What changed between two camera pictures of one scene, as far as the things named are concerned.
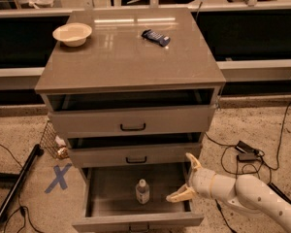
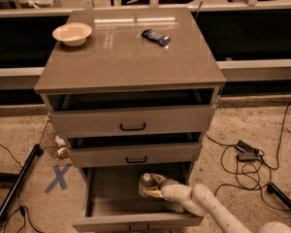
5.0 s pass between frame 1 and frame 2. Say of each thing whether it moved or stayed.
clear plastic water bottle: moved
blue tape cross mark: stayed
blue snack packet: stayed
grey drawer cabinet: stayed
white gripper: moved
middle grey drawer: stayed
